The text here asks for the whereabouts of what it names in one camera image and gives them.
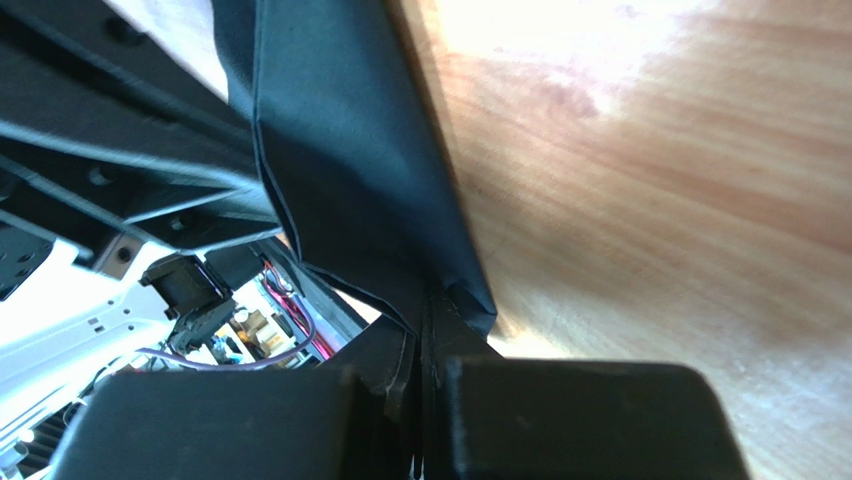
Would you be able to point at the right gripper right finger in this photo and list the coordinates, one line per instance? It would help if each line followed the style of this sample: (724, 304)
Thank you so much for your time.
(489, 417)

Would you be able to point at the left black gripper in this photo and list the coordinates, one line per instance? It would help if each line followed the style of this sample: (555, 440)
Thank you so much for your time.
(103, 135)

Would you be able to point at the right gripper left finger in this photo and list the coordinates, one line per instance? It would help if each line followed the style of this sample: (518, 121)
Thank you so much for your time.
(344, 419)

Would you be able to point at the black paper napkin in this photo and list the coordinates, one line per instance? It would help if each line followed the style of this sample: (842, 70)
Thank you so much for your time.
(348, 155)

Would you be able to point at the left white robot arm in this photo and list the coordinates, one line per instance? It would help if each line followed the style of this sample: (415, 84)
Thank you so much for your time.
(62, 322)

